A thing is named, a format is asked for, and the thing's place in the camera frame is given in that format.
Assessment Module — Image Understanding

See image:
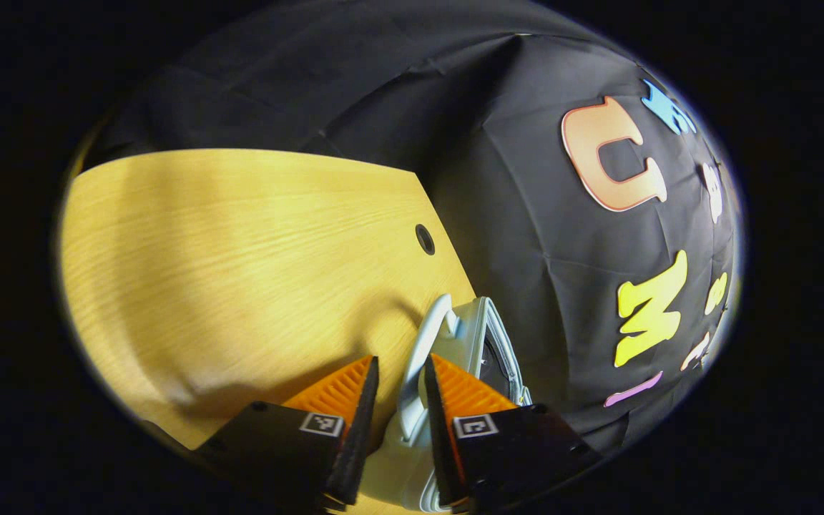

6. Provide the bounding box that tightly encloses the black backdrop cloth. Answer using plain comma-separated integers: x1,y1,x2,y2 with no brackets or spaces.
79,0,745,458

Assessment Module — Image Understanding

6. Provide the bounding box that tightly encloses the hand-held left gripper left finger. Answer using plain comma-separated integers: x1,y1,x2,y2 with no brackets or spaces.
194,355,381,510

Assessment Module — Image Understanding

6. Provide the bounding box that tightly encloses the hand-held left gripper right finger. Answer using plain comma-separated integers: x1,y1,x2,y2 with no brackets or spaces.
423,353,602,512

